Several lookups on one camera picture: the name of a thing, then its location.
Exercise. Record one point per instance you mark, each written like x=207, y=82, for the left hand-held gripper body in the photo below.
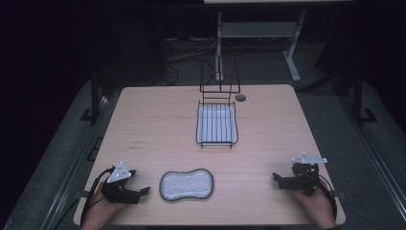
x=119, y=188

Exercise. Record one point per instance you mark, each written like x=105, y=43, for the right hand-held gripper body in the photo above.
x=303, y=179

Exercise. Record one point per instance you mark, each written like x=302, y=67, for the grey oval sponge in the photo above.
x=186, y=185

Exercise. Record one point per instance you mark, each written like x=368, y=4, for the person's left hand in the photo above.
x=102, y=209

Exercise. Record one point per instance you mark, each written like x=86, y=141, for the person's right hand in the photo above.
x=316, y=207

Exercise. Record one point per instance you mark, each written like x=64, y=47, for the white drip tray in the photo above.
x=217, y=126

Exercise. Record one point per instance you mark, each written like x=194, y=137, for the white metal stand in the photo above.
x=258, y=30

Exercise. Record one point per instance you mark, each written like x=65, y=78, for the black metal post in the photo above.
x=359, y=96
x=95, y=96

